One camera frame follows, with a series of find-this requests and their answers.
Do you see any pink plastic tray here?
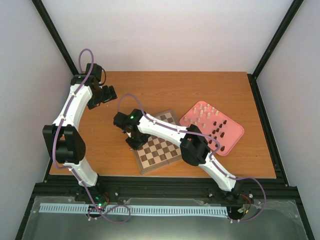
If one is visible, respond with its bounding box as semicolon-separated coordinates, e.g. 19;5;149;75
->
179;101;245;156

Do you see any light blue cable duct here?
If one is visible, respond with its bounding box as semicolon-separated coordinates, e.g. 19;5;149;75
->
38;203;228;218

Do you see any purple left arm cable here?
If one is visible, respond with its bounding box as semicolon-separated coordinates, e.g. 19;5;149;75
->
51;48;132;224

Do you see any wooden chess board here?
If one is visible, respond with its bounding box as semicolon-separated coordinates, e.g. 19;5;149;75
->
132;108;187;175

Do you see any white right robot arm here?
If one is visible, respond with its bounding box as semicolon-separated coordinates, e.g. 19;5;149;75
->
113;108;241;203

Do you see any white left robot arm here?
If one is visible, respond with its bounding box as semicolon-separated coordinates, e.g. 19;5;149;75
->
42;63;117;202

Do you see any black aluminium frame rail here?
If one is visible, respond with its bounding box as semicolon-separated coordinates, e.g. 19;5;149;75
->
32;174;298;201

